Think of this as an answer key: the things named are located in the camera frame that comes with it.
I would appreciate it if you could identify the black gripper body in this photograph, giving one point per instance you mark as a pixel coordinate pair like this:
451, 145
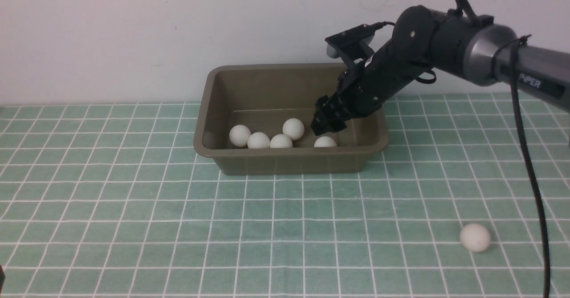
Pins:
400, 58

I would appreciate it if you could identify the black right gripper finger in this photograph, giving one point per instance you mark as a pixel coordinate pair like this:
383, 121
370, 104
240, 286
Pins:
337, 124

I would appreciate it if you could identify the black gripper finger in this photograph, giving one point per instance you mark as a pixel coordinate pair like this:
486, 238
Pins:
320, 124

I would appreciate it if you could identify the white ping-pong ball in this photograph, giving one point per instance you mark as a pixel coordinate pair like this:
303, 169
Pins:
325, 141
258, 140
281, 141
475, 237
293, 128
239, 136

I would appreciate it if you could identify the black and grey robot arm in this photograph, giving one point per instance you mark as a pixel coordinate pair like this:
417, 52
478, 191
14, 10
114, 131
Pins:
484, 53

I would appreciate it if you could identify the olive green plastic bin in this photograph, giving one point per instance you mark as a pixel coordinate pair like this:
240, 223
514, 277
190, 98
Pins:
262, 97

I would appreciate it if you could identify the green checkered tablecloth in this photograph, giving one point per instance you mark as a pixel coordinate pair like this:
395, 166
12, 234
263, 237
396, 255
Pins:
111, 201

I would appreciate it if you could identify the black object at edge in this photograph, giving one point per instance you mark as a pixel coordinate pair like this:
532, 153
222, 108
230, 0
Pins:
2, 278

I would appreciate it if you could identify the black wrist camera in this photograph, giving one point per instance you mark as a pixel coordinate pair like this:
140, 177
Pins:
353, 44

